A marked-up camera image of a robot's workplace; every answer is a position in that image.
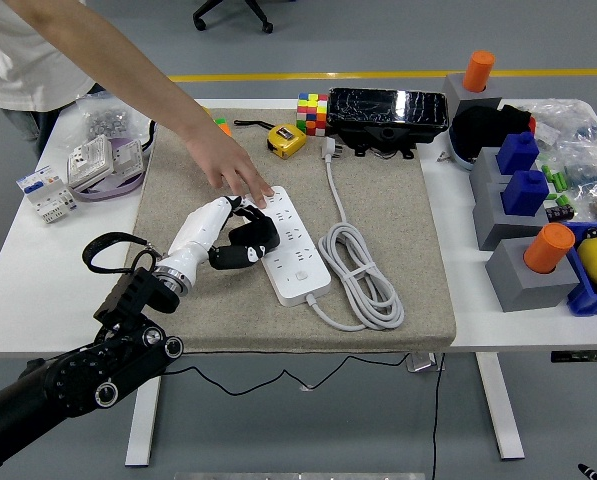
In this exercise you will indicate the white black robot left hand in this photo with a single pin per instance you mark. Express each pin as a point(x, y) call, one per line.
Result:
point(198, 230)

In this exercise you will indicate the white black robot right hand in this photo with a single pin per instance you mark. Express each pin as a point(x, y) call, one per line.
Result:
point(588, 472)

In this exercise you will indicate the person's left hand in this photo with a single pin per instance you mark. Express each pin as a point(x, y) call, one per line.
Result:
point(230, 162)

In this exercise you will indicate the black plug adapter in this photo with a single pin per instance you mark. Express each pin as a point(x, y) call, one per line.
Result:
point(264, 236)

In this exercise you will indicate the white power strip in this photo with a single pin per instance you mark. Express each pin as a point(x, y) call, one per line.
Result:
point(303, 270)

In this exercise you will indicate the person's left forearm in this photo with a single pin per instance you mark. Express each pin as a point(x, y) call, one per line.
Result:
point(123, 70)

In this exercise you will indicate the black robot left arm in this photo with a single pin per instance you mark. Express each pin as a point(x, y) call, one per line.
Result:
point(78, 375)

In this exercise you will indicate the colourful puzzle cube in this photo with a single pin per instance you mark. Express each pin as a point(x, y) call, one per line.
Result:
point(223, 125)
point(310, 115)

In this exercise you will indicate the yellow tape measure black window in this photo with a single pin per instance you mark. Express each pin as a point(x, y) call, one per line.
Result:
point(285, 140)

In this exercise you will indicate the white table leg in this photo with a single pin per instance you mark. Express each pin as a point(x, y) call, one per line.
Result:
point(503, 415)
point(142, 430)

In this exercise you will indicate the black table control panel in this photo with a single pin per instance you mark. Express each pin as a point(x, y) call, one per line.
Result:
point(583, 356)

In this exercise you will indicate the clear bag of metal nuts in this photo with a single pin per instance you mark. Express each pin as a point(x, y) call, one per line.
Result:
point(105, 120)

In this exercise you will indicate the black office chair base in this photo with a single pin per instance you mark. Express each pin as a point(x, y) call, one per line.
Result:
point(266, 27)

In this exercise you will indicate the grey-brown mat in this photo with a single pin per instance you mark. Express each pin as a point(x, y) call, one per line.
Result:
point(378, 200)

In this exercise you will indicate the black glossy device box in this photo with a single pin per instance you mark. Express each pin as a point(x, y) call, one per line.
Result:
point(378, 107)

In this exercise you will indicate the white blue circuit breaker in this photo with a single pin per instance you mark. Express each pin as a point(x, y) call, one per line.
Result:
point(43, 195)

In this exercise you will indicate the blue storage bin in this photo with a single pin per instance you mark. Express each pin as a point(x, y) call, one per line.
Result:
point(588, 300)

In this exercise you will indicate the grey block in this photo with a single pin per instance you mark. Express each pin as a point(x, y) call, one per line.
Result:
point(493, 220)
point(483, 170)
point(518, 285)
point(455, 90)

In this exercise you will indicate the orange cylinder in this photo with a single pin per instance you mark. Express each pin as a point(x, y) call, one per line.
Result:
point(548, 247)
point(479, 70)

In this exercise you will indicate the person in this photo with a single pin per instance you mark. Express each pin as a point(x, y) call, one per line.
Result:
point(18, 60)

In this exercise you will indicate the black cloth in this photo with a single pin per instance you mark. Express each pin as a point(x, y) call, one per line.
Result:
point(478, 130)

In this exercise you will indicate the small black components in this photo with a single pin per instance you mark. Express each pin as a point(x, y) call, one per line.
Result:
point(560, 210)

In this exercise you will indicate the blue block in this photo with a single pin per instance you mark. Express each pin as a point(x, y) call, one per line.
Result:
point(525, 192)
point(517, 152)

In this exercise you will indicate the red block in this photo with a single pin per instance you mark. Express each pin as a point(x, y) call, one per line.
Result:
point(530, 122)

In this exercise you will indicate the white wall socket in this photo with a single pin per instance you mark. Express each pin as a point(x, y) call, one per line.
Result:
point(89, 162)

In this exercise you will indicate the metal bracket under table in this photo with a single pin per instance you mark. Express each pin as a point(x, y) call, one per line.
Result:
point(423, 362)

